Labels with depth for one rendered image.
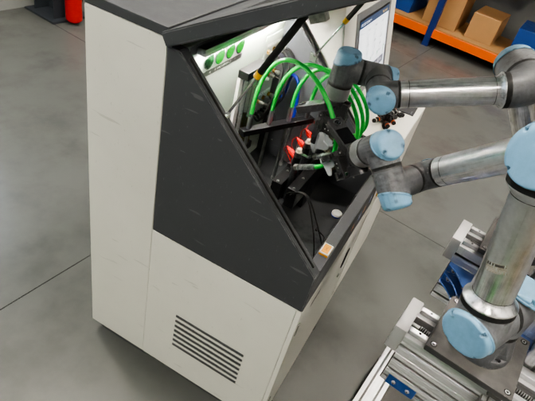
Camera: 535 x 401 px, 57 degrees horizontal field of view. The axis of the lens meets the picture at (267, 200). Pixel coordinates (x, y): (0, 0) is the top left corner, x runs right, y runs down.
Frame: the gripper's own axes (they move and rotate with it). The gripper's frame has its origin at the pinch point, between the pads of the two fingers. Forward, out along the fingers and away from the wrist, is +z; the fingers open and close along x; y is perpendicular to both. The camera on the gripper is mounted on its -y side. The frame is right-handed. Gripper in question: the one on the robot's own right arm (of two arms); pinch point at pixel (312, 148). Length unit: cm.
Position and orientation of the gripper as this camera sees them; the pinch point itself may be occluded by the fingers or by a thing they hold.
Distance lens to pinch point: 166.5
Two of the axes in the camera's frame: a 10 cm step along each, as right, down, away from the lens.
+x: 4.6, -4.8, 7.4
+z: -2.0, 7.6, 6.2
